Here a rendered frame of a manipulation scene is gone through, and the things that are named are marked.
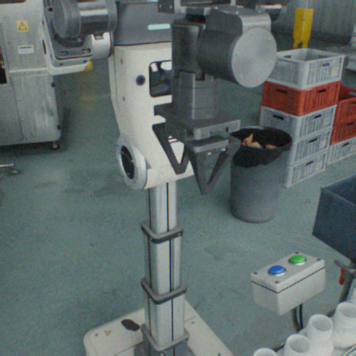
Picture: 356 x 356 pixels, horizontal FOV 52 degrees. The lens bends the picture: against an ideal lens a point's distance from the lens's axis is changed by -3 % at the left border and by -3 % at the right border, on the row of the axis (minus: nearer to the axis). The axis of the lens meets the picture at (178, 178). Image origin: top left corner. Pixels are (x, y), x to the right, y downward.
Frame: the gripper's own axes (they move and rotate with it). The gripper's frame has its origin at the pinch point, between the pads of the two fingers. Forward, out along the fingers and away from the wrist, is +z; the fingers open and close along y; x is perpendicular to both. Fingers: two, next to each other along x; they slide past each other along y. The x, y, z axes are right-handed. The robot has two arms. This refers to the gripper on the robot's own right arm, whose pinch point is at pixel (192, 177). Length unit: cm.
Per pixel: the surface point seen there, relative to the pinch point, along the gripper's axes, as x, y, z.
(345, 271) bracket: 37.9, 4.4, 31.5
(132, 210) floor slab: 77, -197, 140
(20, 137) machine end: 23, -357, 122
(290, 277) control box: 22.5, 1.9, 27.5
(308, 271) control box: 27.5, 2.3, 28.0
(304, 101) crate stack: 215, -158, 61
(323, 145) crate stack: 255, -161, 109
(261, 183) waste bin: 146, -128, 104
